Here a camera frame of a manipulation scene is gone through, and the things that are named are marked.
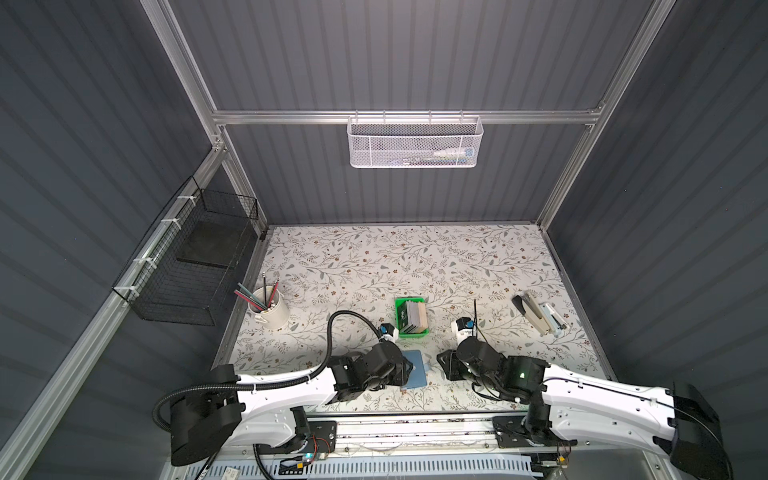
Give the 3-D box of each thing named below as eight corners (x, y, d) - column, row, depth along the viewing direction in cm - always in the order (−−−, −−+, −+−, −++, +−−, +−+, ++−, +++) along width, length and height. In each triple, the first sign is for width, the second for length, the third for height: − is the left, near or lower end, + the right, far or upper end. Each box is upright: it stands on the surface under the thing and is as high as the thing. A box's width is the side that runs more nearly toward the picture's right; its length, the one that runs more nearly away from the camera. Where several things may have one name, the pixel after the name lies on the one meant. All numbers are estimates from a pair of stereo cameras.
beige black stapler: (540, 336, 93) (544, 332, 90) (512, 300, 101) (515, 295, 98) (554, 330, 94) (558, 326, 91) (525, 294, 102) (528, 290, 100)
